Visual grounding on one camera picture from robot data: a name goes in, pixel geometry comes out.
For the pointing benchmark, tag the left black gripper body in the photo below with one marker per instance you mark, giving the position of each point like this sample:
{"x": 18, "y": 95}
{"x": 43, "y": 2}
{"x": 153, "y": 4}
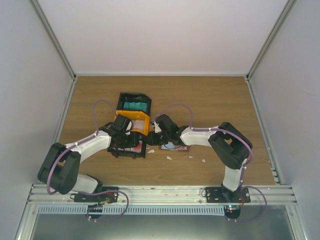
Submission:
{"x": 126, "y": 142}

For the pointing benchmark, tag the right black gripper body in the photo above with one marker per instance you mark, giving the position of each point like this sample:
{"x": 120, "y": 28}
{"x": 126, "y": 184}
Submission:
{"x": 159, "y": 140}

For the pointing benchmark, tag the brown leather card holder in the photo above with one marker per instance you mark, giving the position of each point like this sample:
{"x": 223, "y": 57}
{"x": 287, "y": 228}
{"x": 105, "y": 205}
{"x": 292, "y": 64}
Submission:
{"x": 171, "y": 147}

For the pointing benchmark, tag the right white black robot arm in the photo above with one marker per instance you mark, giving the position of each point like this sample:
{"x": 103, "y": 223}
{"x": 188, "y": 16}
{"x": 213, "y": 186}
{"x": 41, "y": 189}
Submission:
{"x": 231, "y": 147}

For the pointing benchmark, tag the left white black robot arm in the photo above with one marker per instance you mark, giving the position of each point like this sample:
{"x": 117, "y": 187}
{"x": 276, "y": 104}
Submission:
{"x": 60, "y": 168}

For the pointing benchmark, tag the black bin with red cards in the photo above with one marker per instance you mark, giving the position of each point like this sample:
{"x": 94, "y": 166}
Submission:
{"x": 138, "y": 151}

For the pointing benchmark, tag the white card in orange bin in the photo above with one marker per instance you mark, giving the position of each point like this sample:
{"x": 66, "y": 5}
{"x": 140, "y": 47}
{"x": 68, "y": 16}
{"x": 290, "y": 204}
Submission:
{"x": 138, "y": 125}

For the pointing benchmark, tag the teal card stack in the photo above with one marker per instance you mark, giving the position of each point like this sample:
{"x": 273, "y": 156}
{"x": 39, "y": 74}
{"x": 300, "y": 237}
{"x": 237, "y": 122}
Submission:
{"x": 136, "y": 106}

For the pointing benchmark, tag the black bin with teal cards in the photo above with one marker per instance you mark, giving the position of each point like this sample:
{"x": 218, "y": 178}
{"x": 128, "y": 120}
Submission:
{"x": 133, "y": 97}

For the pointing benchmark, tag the orange plastic bin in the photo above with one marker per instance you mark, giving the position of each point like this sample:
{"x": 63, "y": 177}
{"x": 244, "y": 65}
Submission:
{"x": 136, "y": 115}

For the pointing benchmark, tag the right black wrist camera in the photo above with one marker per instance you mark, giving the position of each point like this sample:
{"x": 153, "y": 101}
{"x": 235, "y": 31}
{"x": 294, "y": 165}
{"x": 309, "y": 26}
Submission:
{"x": 163, "y": 123}

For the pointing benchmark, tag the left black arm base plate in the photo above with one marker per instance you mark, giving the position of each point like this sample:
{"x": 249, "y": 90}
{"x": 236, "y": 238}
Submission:
{"x": 105, "y": 194}

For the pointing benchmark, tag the grey slotted cable duct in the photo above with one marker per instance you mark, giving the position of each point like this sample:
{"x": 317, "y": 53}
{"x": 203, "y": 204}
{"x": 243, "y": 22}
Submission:
{"x": 197, "y": 210}

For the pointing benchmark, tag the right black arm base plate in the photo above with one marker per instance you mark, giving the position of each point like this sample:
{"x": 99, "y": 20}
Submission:
{"x": 220, "y": 194}

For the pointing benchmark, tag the aluminium front rail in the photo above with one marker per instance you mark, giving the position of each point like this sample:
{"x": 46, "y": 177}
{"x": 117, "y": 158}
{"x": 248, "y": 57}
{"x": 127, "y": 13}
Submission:
{"x": 185, "y": 195}

